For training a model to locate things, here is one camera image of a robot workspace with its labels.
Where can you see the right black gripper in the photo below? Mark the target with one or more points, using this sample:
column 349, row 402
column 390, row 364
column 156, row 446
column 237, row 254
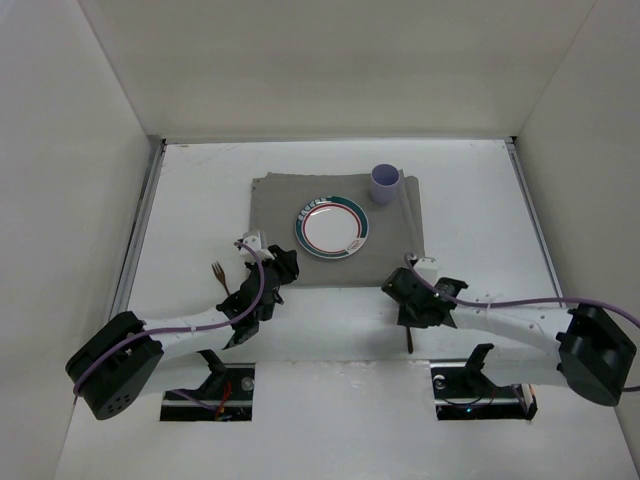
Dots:
column 400, row 288

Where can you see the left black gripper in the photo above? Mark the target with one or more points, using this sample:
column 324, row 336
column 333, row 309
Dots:
column 279, row 263

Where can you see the brown wooden spoon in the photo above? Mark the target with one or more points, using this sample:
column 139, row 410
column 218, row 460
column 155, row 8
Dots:
column 409, row 341

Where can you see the white plate green rim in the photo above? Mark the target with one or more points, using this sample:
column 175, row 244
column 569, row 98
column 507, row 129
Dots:
column 332, row 227

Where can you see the brown wooden fork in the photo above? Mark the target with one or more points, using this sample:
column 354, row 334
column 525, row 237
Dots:
column 219, row 274

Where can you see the grey cloth placemat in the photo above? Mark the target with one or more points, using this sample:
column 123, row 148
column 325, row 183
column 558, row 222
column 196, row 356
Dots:
column 395, row 229

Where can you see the lilac plastic cup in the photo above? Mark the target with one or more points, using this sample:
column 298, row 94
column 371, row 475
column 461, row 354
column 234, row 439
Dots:
column 384, row 183

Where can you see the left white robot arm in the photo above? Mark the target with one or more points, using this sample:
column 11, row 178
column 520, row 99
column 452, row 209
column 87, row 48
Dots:
column 130, row 357

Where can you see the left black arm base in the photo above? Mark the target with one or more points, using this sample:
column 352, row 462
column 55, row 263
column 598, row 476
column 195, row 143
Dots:
column 225, row 396

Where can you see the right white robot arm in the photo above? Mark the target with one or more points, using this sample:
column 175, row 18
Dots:
column 580, row 348

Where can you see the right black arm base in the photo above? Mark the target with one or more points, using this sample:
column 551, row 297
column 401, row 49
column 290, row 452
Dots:
column 463, row 393

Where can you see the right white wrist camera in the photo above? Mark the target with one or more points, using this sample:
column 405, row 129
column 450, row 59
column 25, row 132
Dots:
column 427, row 268

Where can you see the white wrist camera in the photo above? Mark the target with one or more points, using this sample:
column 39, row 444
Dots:
column 427, row 268
column 254, row 247

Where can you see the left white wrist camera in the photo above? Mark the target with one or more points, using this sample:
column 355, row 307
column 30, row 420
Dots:
column 254, row 247

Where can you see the left aluminium rail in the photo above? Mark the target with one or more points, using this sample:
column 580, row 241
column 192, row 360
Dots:
column 139, row 226

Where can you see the aluminium rail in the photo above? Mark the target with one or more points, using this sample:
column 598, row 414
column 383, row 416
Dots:
column 139, row 226
column 511, row 147

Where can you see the right aluminium rail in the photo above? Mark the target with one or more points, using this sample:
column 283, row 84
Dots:
column 511, row 147

